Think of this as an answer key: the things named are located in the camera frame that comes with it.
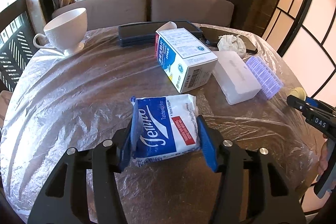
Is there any blue white medicine carton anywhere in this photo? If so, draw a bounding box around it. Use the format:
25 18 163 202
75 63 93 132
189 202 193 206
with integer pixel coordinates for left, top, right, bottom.
155 22 218 93

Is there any yellow paper cup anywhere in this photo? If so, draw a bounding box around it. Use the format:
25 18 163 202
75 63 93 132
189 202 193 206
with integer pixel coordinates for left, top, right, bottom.
289 87 306 101

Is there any black phone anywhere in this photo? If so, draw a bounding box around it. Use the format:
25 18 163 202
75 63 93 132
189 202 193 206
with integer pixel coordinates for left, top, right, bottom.
200 27 258 55

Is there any crumpled white tissue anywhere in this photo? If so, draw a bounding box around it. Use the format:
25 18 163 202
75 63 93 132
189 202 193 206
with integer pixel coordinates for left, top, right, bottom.
217 35 247 59

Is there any blue white tissue pack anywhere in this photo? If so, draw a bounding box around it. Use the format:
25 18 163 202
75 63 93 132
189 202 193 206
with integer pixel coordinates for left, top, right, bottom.
130 94 200 166

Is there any black keyboard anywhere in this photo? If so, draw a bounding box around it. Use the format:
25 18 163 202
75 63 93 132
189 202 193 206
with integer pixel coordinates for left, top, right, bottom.
118 20 202 47

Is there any white plastic case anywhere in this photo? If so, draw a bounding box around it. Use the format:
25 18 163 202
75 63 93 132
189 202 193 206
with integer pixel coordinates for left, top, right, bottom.
213 51 261 105

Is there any right hand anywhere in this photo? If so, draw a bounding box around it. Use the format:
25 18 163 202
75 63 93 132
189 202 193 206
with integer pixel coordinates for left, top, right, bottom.
318 139 328 176

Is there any white teacup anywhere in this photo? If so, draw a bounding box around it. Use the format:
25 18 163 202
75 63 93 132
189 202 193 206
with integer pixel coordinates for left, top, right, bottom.
33 7 88 56

